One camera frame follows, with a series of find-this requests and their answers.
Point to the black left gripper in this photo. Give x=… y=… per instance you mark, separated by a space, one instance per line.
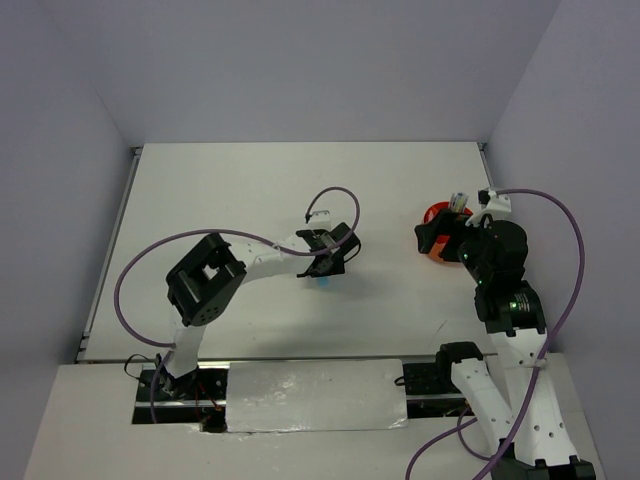
x=337 y=267

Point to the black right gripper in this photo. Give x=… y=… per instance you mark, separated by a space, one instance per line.
x=442 y=223

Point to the clear blue spray bottle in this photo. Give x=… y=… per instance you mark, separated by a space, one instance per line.
x=458 y=202

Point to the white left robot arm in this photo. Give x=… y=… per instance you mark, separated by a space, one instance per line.
x=203 y=283

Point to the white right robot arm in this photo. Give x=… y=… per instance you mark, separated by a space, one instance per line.
x=525 y=429

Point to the orange round pen holder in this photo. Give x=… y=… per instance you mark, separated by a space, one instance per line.
x=442 y=232

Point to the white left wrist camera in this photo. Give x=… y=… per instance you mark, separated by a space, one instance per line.
x=318 y=220

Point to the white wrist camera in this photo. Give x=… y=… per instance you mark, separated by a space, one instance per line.
x=493 y=206
x=318 y=220

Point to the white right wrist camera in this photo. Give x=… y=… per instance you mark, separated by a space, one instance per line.
x=493 y=206

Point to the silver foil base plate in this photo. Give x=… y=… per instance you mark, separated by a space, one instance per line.
x=299 y=396

